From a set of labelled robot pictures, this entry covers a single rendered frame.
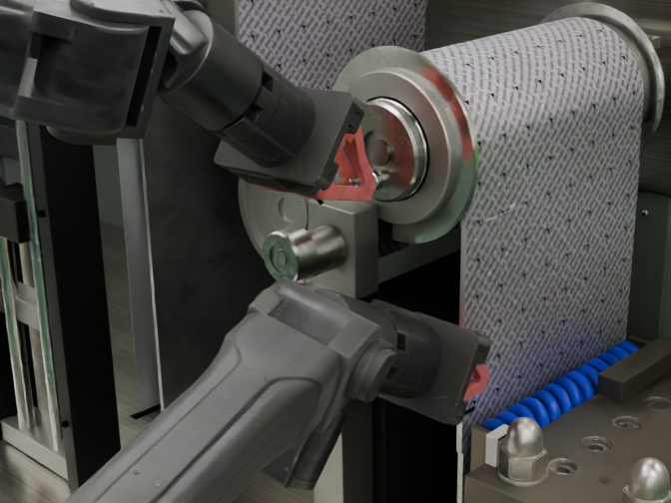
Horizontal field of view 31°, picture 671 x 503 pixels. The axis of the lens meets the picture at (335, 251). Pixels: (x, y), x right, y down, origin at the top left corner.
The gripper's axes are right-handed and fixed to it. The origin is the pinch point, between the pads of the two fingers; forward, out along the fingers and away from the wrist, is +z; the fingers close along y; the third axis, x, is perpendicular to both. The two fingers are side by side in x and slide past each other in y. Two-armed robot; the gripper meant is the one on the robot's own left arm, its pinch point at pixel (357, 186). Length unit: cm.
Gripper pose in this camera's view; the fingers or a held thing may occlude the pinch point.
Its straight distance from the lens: 86.1
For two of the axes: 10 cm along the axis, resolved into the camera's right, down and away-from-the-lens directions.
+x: 3.8, -9.1, 1.7
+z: 5.7, 3.8, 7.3
